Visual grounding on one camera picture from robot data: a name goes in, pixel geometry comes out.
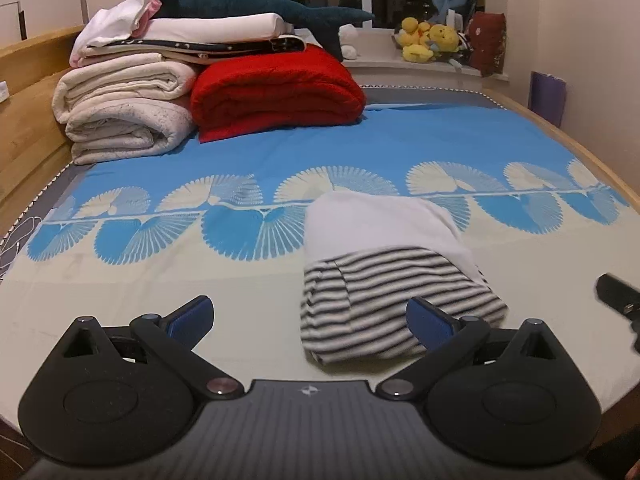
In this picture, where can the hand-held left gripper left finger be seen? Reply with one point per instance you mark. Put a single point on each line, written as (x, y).
(192, 317)

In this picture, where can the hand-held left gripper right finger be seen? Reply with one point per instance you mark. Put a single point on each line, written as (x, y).
(430, 320)

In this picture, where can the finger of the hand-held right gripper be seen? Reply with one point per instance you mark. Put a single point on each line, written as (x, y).
(617, 292)
(636, 332)

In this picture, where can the white striped small garment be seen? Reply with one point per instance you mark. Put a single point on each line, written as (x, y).
(380, 260)

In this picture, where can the speckled cream folded blanket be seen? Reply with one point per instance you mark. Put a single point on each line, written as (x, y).
(125, 130)

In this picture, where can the purple box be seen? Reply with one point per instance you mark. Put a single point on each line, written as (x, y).
(547, 97)

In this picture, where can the red folded blanket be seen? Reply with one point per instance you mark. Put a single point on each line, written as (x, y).
(275, 90)

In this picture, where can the white window sill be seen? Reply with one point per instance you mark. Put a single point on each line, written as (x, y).
(400, 67)

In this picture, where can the navy patterned folded cloth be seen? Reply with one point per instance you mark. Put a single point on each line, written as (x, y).
(235, 49)

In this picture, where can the yellow duck plush toy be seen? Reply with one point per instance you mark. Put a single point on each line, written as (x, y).
(419, 40)

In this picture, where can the dark red bag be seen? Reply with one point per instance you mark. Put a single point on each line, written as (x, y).
(486, 42)

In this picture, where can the small white plush toy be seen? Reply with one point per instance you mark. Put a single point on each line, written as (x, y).
(348, 42)

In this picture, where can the white folded sheet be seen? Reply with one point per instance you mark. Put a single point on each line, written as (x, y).
(210, 27)

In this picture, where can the white folded cloth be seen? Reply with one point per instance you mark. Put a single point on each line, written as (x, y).
(115, 25)

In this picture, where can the pink cloth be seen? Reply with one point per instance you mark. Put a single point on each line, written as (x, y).
(150, 7)

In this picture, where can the dark teal shark plush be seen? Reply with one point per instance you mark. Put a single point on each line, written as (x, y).
(240, 5)

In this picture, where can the wooden bed frame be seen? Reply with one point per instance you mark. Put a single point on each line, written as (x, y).
(30, 120)

